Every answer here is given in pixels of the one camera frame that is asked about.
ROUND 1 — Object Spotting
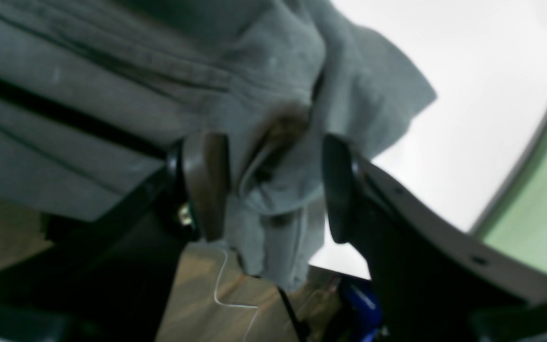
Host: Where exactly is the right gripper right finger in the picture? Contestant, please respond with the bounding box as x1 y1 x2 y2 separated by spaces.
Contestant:
322 134 547 342

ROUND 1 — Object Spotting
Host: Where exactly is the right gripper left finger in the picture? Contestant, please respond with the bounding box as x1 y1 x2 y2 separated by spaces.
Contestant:
0 132 229 342

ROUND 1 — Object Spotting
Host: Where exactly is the dark grey t-shirt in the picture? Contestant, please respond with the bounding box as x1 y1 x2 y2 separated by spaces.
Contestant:
0 0 436 291

